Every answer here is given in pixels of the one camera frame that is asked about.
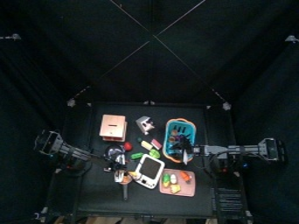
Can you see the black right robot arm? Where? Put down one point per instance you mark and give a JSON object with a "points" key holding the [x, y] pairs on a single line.
{"points": [[241, 150]]}

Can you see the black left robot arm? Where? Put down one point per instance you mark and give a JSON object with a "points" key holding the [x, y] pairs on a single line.
{"points": [[71, 150]]}

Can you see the yellow toy banana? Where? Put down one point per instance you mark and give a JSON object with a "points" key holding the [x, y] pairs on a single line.
{"points": [[133, 174]]}

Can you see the white plastic toy utensil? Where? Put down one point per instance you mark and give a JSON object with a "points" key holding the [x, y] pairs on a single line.
{"points": [[185, 159]]}

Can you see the orange round toy food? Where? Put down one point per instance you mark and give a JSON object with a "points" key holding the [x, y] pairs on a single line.
{"points": [[171, 139]]}

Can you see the red toy tomato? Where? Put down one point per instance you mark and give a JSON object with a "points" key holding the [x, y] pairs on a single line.
{"points": [[127, 146]]}

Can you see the brown round toy food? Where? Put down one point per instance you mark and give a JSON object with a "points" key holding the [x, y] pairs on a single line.
{"points": [[174, 132]]}

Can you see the orange toy frying pan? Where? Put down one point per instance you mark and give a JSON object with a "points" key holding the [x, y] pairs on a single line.
{"points": [[125, 189]]}

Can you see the teal basket orange rim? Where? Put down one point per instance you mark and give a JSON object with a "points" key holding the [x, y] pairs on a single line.
{"points": [[189, 128]]}

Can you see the green toy vegetable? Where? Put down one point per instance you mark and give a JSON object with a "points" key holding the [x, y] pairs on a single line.
{"points": [[137, 155]]}

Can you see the light green toy pepper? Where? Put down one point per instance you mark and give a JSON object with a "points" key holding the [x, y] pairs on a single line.
{"points": [[154, 153]]}

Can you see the pink red toy block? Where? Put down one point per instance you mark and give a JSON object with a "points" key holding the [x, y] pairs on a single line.
{"points": [[157, 143]]}

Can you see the white toy tablet black screen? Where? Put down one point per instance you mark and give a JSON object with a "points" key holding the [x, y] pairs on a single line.
{"points": [[150, 169]]}

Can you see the small dark green toy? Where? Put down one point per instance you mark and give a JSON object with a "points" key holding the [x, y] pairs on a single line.
{"points": [[139, 139]]}

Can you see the orange toy carrot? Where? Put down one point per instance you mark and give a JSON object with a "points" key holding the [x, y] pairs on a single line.
{"points": [[185, 176]]}

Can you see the yellow toy butter block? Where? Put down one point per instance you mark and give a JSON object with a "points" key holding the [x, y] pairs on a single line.
{"points": [[146, 145]]}

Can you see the pink toy toaster box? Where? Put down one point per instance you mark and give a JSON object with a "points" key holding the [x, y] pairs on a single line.
{"points": [[114, 127]]}

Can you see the white toy egg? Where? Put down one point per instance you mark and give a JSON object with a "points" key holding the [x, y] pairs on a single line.
{"points": [[173, 178]]}

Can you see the green yellow toy corn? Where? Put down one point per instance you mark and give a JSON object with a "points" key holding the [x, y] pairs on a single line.
{"points": [[166, 180]]}

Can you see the yellow toy slice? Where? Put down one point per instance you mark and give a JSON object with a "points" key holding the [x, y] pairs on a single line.
{"points": [[175, 189]]}

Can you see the pink cutting board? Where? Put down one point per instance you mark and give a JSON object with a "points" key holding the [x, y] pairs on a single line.
{"points": [[186, 189]]}

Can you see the metal frame bracket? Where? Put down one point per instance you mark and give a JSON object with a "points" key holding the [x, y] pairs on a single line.
{"points": [[15, 37], [226, 106], [71, 102], [291, 38], [149, 102]]}

